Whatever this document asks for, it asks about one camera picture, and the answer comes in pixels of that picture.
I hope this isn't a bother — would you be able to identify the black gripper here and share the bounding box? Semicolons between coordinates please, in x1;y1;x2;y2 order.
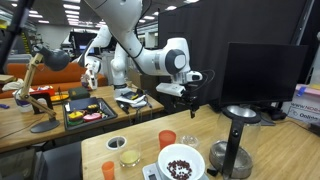
180;83;202;120

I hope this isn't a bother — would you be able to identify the glass container with yellow contents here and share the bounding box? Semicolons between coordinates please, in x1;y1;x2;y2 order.
118;139;142;168

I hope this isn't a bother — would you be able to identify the large orange cup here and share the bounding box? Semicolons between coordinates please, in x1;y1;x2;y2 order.
158;129;177;151

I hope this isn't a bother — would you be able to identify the white bowl with beans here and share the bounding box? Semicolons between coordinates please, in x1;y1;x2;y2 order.
157;143;206;180

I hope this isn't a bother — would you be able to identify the black booklet with yellow mark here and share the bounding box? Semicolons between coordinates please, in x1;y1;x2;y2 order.
121;91;140;101

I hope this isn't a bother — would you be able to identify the black handheld tool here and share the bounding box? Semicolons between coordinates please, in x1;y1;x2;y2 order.
117;99;132;115

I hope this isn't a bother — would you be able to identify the black computer monitor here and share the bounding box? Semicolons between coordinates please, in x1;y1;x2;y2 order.
219;42;309;127

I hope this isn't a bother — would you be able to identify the white kitchen scale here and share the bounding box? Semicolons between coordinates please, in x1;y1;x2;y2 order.
142;162;210;180

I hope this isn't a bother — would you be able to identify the black plastic tray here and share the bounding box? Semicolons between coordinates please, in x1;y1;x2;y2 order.
62;97;118;132

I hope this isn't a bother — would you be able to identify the black and yellow toy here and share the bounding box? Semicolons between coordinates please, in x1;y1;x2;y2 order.
85;103;100;114

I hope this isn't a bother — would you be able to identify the pink toy item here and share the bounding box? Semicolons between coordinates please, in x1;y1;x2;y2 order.
83;112;103;123

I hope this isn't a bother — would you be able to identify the small orange cup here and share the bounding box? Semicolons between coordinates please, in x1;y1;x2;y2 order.
101;160;116;180

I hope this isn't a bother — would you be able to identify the white printed storage box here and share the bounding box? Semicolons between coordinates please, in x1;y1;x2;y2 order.
287;84;320;125

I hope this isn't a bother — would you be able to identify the dark green box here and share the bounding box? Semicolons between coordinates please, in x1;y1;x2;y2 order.
68;86;91;100

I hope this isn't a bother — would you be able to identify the yellow toy item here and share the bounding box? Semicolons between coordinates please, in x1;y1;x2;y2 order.
68;110;86;122

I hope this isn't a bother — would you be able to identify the orange sofa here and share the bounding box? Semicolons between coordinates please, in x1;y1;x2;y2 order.
0;62;108;99

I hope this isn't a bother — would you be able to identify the wooden desk lamp black head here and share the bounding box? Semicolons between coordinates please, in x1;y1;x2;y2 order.
18;46;72;134

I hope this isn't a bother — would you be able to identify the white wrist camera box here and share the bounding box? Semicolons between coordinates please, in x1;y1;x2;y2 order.
155;82;186;98

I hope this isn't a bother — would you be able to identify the glass kettle with black handle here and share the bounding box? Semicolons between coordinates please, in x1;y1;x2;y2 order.
208;104;263;180

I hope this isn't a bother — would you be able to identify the white desk cable grommet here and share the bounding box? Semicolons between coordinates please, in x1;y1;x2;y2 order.
105;135;128;151

